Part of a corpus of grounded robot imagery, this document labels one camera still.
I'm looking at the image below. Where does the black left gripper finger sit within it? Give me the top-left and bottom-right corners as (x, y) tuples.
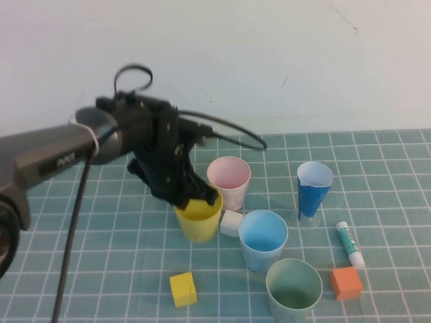
(191, 182), (220, 207)
(172, 192), (193, 211)

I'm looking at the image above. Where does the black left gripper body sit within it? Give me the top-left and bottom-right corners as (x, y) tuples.
(127, 140), (203, 205)

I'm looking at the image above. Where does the pink plastic cup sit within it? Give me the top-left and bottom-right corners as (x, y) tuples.
(206, 156), (253, 212)

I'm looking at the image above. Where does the yellow plastic cup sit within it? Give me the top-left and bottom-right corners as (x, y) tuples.
(174, 190), (224, 244)

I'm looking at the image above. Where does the green plastic cup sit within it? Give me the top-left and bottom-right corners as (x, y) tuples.
(265, 258), (323, 323)

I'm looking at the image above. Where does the white foam cube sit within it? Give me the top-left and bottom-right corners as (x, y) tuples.
(220, 209), (244, 238)

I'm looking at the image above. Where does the light blue plastic cup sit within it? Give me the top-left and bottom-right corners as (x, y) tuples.
(238, 210), (290, 273)

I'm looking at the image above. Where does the white zip tie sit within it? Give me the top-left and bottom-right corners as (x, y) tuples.
(69, 116), (100, 157)

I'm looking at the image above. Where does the yellow foam cube with slit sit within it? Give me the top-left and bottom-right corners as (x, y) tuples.
(169, 271), (198, 308)

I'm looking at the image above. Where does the blue paper cone cup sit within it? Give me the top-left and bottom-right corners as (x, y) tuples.
(296, 161), (334, 223)

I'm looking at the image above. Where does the teal grid tablecloth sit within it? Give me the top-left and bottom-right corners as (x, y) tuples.
(0, 131), (431, 323)

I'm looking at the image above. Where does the black zip tie loop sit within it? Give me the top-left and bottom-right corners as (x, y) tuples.
(113, 62), (154, 95)

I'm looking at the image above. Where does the green white glue stick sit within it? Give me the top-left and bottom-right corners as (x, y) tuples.
(335, 221), (366, 270)

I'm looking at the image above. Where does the orange foam cube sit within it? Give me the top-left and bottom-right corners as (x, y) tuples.
(329, 266), (364, 301)

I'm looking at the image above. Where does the thin black camera cable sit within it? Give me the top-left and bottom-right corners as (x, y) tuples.
(176, 110), (269, 151)

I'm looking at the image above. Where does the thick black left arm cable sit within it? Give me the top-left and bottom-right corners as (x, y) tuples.
(50, 124), (122, 323)

